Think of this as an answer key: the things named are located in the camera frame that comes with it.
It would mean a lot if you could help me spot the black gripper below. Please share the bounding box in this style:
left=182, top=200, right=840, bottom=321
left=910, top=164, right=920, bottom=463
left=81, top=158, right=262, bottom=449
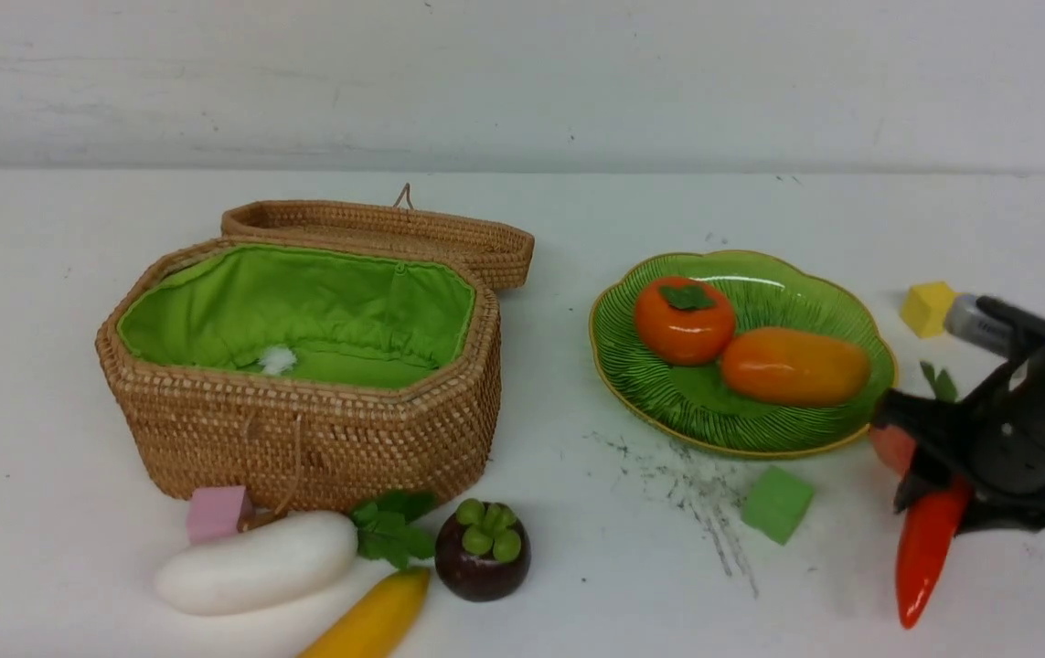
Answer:
left=872, top=296, right=1045, bottom=535

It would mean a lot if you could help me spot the orange toy carrot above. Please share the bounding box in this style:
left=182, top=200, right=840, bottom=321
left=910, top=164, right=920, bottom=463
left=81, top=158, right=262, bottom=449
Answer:
left=895, top=361, right=975, bottom=631

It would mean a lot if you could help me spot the orange yellow toy mango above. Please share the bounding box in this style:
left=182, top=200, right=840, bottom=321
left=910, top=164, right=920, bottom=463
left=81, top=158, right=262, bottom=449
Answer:
left=720, top=326, right=872, bottom=408

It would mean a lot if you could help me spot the orange toy persimmon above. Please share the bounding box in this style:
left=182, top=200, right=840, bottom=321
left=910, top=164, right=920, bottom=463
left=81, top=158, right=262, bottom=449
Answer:
left=634, top=276, right=738, bottom=366

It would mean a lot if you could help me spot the purple toy mangosteen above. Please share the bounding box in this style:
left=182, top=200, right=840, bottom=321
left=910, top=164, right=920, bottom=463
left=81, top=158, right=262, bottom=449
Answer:
left=434, top=497, right=533, bottom=602

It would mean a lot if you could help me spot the yellow toy banana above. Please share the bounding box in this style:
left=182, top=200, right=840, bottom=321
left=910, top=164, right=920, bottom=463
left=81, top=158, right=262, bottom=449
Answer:
left=299, top=567, right=432, bottom=657

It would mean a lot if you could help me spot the white toy radish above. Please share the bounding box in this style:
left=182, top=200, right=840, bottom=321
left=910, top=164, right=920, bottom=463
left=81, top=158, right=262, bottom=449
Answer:
left=154, top=490, right=438, bottom=617

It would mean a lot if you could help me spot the orange foam cube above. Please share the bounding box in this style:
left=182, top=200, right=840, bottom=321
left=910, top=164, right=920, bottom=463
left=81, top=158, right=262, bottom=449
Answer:
left=869, top=424, right=916, bottom=476

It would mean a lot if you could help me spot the yellow foam cube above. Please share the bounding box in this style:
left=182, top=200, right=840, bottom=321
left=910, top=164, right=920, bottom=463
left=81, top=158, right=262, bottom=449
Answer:
left=899, top=281, right=957, bottom=340

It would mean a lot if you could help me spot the green foam cube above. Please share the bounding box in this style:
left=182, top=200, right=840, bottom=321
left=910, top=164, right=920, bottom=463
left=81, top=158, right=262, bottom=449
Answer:
left=741, top=466, right=816, bottom=546

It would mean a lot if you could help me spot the green leaf-shaped glass plate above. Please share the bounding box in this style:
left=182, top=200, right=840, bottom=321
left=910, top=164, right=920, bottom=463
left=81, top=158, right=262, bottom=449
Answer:
left=589, top=249, right=900, bottom=460

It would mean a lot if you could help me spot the woven wicker basket green lining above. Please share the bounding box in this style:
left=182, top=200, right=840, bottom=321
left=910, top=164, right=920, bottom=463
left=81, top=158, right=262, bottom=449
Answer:
left=95, top=236, right=502, bottom=511

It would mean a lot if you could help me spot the pink foam cube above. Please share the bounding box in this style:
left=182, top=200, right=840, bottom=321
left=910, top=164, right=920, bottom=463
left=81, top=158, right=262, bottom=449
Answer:
left=185, top=484, right=254, bottom=545

